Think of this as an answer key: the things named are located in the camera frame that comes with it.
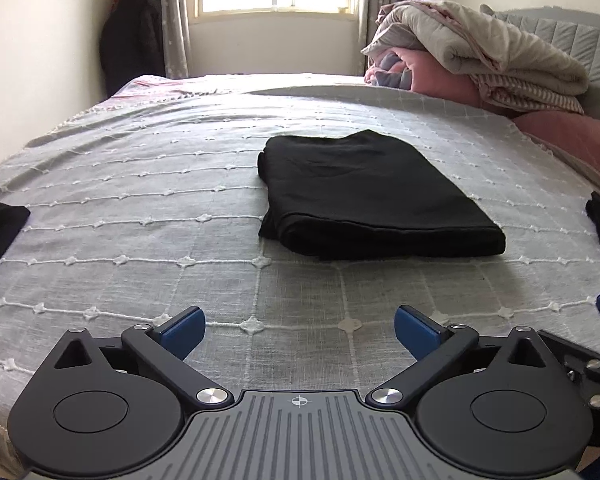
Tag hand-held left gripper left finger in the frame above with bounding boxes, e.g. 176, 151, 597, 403
52, 306, 233, 408

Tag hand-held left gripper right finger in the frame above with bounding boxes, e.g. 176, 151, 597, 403
367, 304, 553, 407

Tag black pants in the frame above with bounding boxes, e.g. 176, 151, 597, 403
257, 129, 507, 261

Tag grey checked bedspread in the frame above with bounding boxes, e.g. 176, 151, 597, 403
0, 76, 600, 466

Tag pink pillow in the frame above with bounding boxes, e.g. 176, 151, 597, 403
511, 110, 600, 188

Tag striped folded blanket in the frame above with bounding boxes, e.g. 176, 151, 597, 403
472, 72, 587, 117

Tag pink bed sheet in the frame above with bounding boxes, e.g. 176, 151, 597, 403
107, 74, 368, 111

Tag grey padded headboard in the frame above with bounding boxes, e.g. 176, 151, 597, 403
480, 4, 600, 127

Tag folded beige and pink quilts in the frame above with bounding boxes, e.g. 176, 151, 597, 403
361, 1, 592, 100

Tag dark hanging jacket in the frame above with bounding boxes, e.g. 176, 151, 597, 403
100, 0, 168, 98

